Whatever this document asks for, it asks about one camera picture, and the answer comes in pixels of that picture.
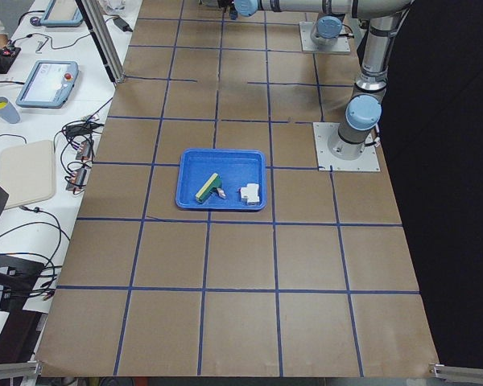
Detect small white connector part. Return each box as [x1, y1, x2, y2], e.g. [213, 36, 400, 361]
[217, 188, 226, 199]

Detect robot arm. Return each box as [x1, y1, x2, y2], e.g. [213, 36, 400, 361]
[218, 0, 413, 161]

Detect beige pad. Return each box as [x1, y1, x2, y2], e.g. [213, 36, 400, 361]
[0, 140, 56, 209]

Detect green yellow terminal block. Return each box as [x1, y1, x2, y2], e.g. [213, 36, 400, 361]
[195, 173, 223, 203]

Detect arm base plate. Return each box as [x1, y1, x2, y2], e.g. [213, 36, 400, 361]
[312, 122, 381, 173]
[299, 22, 351, 55]

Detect aluminium frame post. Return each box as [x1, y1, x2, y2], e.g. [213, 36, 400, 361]
[76, 0, 125, 84]

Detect black power adapter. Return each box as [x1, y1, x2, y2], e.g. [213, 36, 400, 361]
[113, 16, 133, 32]

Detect blue plastic tray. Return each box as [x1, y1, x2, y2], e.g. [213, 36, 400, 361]
[175, 148, 267, 211]

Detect white circuit breaker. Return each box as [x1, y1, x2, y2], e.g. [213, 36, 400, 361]
[239, 183, 261, 206]

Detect blue teach pendant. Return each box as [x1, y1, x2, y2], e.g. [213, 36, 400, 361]
[40, 0, 83, 27]
[16, 60, 79, 109]

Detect blue plastic cup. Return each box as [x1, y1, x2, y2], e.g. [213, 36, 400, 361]
[0, 96, 21, 124]

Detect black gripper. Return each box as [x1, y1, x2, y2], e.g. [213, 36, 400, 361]
[219, 0, 237, 18]

